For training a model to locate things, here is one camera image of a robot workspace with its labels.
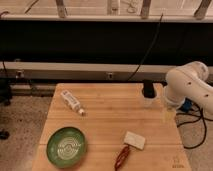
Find black hanging cable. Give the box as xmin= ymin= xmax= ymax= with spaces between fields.
xmin=126 ymin=13 xmax=165 ymax=82

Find green ceramic bowl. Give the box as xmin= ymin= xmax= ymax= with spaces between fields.
xmin=46 ymin=127 xmax=87 ymax=169

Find black object at left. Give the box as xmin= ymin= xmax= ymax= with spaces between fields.
xmin=0 ymin=79 xmax=12 ymax=140

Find black floor cables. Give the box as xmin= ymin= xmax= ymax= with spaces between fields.
xmin=176 ymin=101 xmax=213 ymax=150

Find black cylindrical table clamp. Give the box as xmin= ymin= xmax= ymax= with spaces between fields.
xmin=142 ymin=80 xmax=156 ymax=98

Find white plastic bottle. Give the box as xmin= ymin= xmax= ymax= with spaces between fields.
xmin=61 ymin=90 xmax=85 ymax=116

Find blue box on floor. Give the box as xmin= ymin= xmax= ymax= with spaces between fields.
xmin=180 ymin=99 xmax=192 ymax=112

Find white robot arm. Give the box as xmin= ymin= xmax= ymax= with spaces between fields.
xmin=162 ymin=61 xmax=213 ymax=122

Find grey metal rail beam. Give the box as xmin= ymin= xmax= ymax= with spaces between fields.
xmin=0 ymin=61 xmax=213 ymax=84

